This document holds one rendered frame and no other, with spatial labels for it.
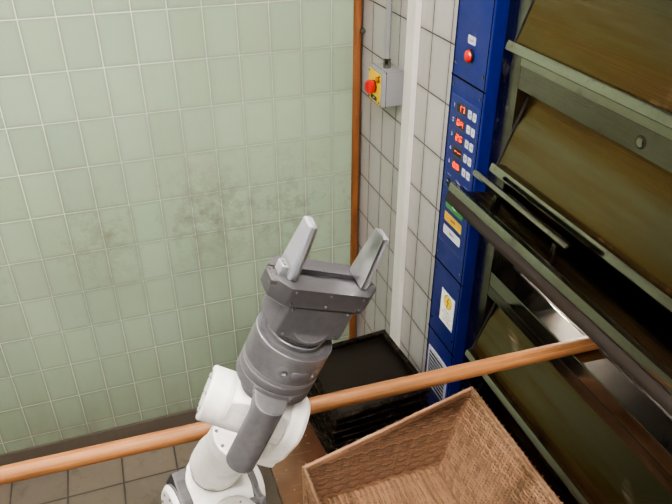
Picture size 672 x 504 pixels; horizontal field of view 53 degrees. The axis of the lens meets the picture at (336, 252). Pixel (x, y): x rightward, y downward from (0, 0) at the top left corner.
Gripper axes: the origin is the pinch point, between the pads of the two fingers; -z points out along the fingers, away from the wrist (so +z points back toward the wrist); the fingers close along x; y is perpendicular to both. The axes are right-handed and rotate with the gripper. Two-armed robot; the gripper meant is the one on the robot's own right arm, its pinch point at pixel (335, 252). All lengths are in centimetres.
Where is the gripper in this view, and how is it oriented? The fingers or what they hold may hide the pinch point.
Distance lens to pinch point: 66.7
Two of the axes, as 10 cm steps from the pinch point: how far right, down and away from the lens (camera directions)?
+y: -3.5, -6.0, 7.2
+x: -8.5, -1.3, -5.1
